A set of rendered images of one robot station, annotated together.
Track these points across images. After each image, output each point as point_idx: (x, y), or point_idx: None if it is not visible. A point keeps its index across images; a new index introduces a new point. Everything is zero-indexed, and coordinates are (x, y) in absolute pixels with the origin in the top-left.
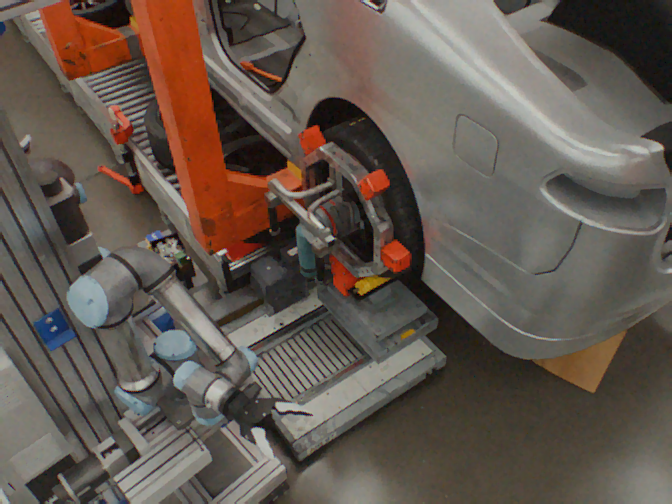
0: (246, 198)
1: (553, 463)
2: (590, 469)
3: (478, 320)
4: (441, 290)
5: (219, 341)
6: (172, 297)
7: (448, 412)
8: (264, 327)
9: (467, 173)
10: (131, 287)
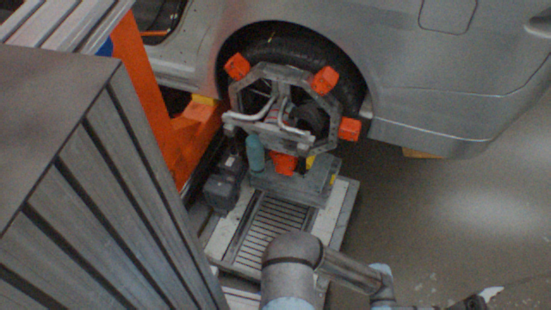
0: (185, 139)
1: (458, 212)
2: (478, 203)
3: (433, 146)
4: (391, 138)
5: (371, 274)
6: (331, 263)
7: (382, 216)
8: (227, 228)
9: (434, 39)
10: (313, 279)
